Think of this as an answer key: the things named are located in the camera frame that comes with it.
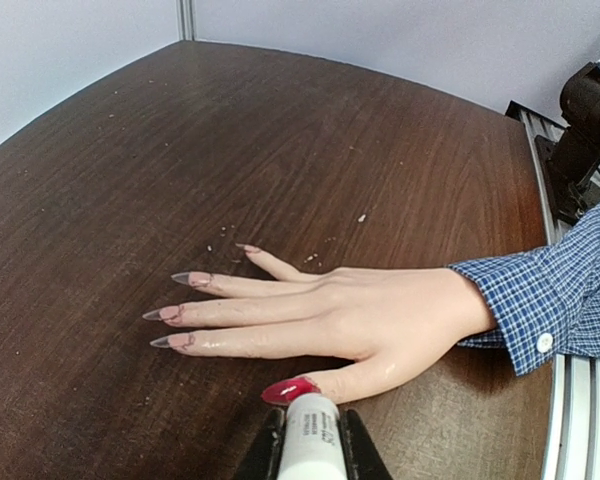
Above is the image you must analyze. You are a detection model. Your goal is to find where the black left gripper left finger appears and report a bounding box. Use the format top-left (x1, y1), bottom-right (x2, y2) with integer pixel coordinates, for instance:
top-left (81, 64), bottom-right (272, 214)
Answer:
top-left (234, 408), bottom-right (286, 480)

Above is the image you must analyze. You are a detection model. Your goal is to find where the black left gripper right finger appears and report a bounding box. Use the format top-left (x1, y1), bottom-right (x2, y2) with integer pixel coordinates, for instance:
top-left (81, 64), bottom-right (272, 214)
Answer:
top-left (339, 409), bottom-right (393, 480)

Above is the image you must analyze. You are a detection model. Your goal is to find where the white nail polish cap brush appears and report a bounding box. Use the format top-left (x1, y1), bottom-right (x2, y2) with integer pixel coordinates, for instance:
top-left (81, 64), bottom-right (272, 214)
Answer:
top-left (277, 393), bottom-right (347, 480)

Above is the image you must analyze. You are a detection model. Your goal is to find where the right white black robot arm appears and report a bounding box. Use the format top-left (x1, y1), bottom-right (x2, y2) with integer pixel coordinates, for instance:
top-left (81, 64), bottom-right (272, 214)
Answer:
top-left (534, 60), bottom-right (600, 226)

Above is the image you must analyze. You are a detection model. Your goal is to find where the blue checked shirt forearm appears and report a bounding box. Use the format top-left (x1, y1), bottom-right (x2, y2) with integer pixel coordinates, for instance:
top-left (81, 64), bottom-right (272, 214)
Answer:
top-left (451, 203), bottom-right (600, 375)

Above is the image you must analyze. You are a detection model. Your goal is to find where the pale hand with long nails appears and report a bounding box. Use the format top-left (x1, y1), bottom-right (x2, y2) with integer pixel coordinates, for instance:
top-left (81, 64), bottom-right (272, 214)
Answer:
top-left (146, 245), bottom-right (496, 406)

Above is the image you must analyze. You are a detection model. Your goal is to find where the right aluminium corner post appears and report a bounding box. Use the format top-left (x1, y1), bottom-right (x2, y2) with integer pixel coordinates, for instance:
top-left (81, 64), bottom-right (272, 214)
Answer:
top-left (176, 0), bottom-right (196, 41)

